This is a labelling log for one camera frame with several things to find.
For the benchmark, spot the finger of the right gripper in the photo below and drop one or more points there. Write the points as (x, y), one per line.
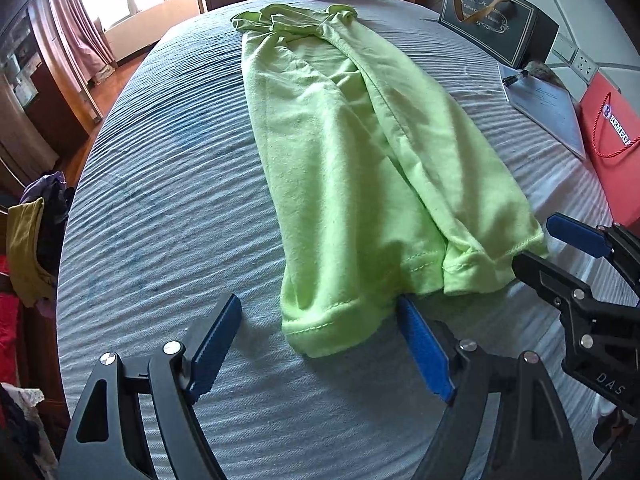
(555, 284)
(617, 245)

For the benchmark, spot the striped light blue bedsheet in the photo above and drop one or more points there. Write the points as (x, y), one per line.
(173, 210)

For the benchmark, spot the black pen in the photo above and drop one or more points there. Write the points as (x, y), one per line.
(512, 79)

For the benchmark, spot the grey plush toy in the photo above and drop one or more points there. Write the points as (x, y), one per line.
(543, 72)

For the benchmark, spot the pile of coloured clothes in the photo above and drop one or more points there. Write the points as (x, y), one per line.
(34, 413)

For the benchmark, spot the lime green t-shirt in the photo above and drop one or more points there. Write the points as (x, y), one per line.
(382, 183)

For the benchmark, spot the white wall socket panel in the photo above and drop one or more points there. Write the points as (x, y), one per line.
(576, 59)

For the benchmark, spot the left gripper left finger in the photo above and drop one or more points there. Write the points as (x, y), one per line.
(106, 438)

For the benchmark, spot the white printed paper sheet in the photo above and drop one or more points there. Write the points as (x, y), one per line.
(551, 107)

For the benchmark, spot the dark green gift bag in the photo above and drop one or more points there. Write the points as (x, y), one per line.
(514, 32)

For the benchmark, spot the dark wooden cabinet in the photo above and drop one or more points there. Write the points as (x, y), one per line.
(36, 90)

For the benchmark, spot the pink curtain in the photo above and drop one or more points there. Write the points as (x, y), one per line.
(76, 43)

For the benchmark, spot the red paper gift bag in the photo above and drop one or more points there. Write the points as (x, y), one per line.
(610, 129)

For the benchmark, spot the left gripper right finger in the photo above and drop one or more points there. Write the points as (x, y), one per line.
(532, 437)

